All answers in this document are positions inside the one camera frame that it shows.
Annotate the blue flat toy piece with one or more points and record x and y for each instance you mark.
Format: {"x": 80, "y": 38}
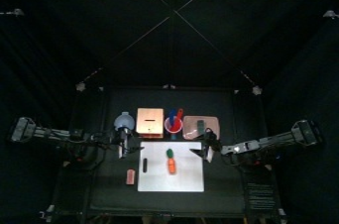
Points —
{"x": 174, "y": 136}

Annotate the red white striped toy block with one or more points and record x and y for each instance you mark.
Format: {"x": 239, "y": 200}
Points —
{"x": 131, "y": 176}

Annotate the white plastic cutting board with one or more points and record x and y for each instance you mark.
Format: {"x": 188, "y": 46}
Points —
{"x": 176, "y": 181}

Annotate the orange toy carrot green top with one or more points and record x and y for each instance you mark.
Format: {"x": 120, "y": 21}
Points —
{"x": 171, "y": 165}

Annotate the grey bottle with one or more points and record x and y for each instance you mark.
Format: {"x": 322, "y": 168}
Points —
{"x": 124, "y": 121}

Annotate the wooden box with slot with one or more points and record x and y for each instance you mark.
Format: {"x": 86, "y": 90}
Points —
{"x": 150, "y": 122}

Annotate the white text label sticker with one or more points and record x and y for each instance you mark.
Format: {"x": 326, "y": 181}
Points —
{"x": 261, "y": 196}

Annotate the red plastic cup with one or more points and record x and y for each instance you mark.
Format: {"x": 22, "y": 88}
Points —
{"x": 174, "y": 128}

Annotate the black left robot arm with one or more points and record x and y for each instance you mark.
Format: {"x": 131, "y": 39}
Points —
{"x": 44, "y": 132}

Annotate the pink plastic tray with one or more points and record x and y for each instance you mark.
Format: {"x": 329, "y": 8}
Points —
{"x": 190, "y": 125}

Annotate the dark green segmented block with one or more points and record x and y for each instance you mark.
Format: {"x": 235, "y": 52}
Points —
{"x": 201, "y": 125}

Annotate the silver frame corner bracket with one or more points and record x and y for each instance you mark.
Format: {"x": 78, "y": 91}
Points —
{"x": 168, "y": 86}
{"x": 257, "y": 90}
{"x": 330, "y": 14}
{"x": 18, "y": 12}
{"x": 80, "y": 86}

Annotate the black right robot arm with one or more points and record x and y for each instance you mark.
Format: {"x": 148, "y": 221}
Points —
{"x": 282, "y": 138}

